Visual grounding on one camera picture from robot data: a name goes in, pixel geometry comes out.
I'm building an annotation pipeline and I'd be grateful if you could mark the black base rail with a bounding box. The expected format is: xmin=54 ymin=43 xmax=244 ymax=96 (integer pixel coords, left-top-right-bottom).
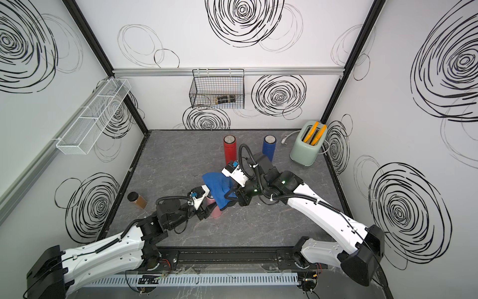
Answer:
xmin=149 ymin=245 xmax=378 ymax=272

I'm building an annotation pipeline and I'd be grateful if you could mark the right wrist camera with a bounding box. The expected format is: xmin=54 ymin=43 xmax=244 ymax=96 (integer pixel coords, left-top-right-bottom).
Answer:
xmin=222 ymin=161 xmax=248 ymax=188

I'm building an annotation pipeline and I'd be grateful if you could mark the red thermos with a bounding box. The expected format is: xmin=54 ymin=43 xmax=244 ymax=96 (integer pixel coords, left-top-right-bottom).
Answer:
xmin=224 ymin=135 xmax=237 ymax=164

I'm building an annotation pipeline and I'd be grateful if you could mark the object in wire basket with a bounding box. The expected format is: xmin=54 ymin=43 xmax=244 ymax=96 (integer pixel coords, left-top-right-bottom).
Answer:
xmin=215 ymin=95 xmax=236 ymax=105

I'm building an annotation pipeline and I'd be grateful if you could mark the blue thermos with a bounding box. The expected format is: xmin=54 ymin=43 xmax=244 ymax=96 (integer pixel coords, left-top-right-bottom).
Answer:
xmin=262 ymin=135 xmax=277 ymax=162

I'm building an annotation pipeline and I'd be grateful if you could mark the black wire basket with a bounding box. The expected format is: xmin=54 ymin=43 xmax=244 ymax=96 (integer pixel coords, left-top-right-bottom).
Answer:
xmin=189 ymin=68 xmax=245 ymax=110

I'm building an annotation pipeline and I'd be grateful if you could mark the white toaster power cable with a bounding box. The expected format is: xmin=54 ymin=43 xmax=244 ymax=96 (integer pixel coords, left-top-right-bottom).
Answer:
xmin=281 ymin=130 xmax=302 ymax=145

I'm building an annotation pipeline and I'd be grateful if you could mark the small brown jar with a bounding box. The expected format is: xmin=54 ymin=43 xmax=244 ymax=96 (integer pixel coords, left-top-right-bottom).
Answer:
xmin=127 ymin=191 xmax=148 ymax=209

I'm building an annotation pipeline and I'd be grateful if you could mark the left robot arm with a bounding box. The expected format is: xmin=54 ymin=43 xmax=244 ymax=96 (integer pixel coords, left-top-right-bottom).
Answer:
xmin=23 ymin=196 xmax=217 ymax=299

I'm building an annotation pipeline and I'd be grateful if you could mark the blue cloth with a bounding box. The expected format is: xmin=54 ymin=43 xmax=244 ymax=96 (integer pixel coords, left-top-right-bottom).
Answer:
xmin=202 ymin=173 xmax=234 ymax=211

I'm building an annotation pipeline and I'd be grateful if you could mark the white slotted cable duct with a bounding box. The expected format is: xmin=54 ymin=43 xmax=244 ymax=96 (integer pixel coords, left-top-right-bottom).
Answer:
xmin=87 ymin=273 xmax=299 ymax=289

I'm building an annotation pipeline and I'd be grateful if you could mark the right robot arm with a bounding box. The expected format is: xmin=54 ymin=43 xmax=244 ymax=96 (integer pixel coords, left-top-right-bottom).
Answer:
xmin=222 ymin=144 xmax=385 ymax=287

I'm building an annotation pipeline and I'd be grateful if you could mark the pink thermos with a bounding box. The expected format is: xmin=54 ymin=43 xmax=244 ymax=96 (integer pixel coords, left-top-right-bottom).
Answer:
xmin=205 ymin=195 xmax=222 ymax=219

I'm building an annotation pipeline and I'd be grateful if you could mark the mint green toaster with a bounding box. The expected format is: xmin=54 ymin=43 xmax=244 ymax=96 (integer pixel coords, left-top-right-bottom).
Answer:
xmin=290 ymin=120 xmax=328 ymax=166

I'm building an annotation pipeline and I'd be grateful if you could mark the white mesh shelf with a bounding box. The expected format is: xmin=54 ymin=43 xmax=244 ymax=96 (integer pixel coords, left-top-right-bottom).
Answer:
xmin=56 ymin=78 xmax=132 ymax=155

